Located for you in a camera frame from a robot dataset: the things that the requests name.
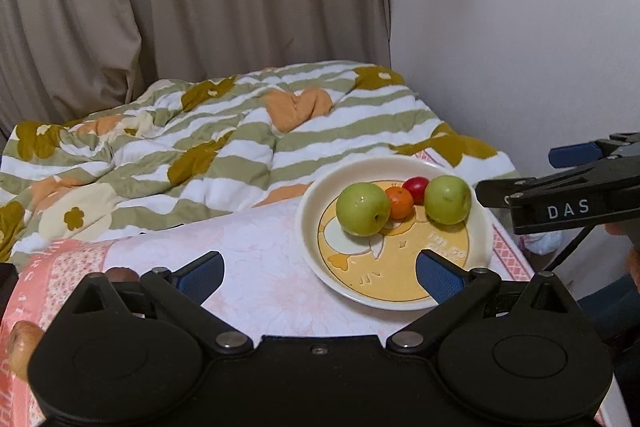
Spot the large green apple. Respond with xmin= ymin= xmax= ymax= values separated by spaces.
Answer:
xmin=423 ymin=174 xmax=472 ymax=225

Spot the tiny mandarin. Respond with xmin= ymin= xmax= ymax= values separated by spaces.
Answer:
xmin=385 ymin=186 xmax=414 ymax=221

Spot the small green apple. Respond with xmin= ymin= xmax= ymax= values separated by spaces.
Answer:
xmin=335 ymin=182 xmax=390 ymax=236

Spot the yellow red apple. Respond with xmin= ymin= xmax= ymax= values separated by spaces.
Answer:
xmin=6 ymin=321 xmax=44 ymax=383

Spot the brown kiwi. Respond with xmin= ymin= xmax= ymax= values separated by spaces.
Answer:
xmin=105 ymin=267 xmax=140 ymax=283

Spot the person right hand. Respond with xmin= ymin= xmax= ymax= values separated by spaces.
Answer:
xmin=605 ymin=219 xmax=640 ymax=288

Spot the pink floral tablecloth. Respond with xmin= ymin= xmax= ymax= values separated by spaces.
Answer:
xmin=0 ymin=148 xmax=609 ymax=427

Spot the cream oval cartoon dish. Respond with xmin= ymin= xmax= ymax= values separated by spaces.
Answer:
xmin=295 ymin=156 xmax=494 ymax=311

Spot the green striped floral blanket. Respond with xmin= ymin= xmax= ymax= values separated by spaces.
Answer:
xmin=1 ymin=61 xmax=515 ymax=267

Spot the black box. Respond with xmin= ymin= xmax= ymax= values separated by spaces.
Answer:
xmin=0 ymin=262 xmax=18 ymax=319

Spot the black cable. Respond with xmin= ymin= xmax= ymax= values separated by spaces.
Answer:
xmin=541 ymin=225 xmax=594 ymax=273

